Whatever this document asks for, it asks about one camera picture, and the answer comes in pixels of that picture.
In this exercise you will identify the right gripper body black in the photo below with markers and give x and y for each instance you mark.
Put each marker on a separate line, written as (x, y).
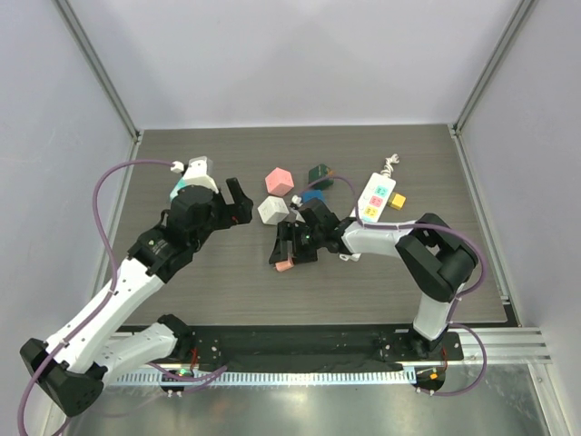
(296, 241)

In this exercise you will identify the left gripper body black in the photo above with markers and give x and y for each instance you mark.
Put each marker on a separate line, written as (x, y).
(217, 219)

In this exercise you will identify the small pink cube plug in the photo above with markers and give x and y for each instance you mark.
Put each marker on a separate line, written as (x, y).
(283, 266)

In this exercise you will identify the teal triangular socket base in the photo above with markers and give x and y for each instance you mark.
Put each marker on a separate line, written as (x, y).
(175, 190)

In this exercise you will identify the white cube socket plug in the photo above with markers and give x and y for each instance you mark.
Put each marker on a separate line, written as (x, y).
(273, 210)

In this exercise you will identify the blue cube socket plug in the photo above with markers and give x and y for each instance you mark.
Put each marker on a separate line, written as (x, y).
(312, 194)

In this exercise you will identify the large pink cube plug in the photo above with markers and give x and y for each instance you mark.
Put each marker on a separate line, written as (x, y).
(279, 182)

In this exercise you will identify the dark green patterned cube plug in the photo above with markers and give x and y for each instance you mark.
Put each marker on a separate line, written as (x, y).
(320, 177)

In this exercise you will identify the white power strip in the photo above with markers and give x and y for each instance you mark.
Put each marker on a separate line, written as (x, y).
(374, 200)

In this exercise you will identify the yellow cube plug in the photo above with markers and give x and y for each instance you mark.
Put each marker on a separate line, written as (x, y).
(396, 201)

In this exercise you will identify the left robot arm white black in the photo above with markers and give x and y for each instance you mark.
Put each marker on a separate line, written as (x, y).
(74, 365)

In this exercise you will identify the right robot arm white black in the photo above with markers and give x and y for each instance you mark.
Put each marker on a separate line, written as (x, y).
(443, 263)

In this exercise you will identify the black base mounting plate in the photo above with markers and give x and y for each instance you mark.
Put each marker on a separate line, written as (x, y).
(395, 341)

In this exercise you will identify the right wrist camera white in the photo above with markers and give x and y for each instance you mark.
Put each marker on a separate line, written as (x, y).
(297, 200)

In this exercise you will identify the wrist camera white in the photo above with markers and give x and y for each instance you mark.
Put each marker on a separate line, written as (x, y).
(297, 200)
(196, 172)

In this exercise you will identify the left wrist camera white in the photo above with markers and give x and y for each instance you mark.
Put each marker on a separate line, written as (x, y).
(196, 172)

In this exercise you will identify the white slotted cable duct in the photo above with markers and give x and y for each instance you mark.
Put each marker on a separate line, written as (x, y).
(148, 376)

